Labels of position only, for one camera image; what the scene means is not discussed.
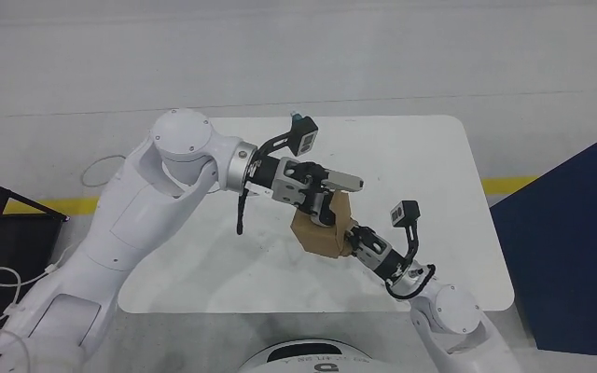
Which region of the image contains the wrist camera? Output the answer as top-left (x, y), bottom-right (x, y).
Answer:
top-left (389, 200), bottom-right (422, 269)
top-left (252, 112), bottom-right (320, 162)

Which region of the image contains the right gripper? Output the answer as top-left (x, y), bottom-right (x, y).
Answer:
top-left (343, 225), bottom-right (434, 294)

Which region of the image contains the robot body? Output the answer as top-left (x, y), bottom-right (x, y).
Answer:
top-left (236, 338), bottom-right (375, 373)

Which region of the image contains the dark blue partition panel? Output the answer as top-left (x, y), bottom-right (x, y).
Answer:
top-left (489, 141), bottom-right (597, 356)

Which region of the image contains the black cable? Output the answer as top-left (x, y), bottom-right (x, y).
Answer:
top-left (384, 263), bottom-right (437, 301)
top-left (235, 185), bottom-right (249, 236)

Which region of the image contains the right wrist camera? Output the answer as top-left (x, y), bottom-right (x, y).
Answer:
top-left (389, 200), bottom-right (422, 269)

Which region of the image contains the thin grey cable loop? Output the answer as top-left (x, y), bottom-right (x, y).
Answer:
top-left (80, 154), bottom-right (128, 189)

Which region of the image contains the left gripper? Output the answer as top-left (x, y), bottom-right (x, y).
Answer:
top-left (226, 140), bottom-right (366, 228)

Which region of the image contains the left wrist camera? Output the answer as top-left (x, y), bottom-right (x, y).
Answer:
top-left (252, 112), bottom-right (320, 162)

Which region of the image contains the thin white cable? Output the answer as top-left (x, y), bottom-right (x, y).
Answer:
top-left (0, 260), bottom-right (62, 373)

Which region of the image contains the small brown carton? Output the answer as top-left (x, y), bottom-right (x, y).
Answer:
top-left (289, 190), bottom-right (359, 260)

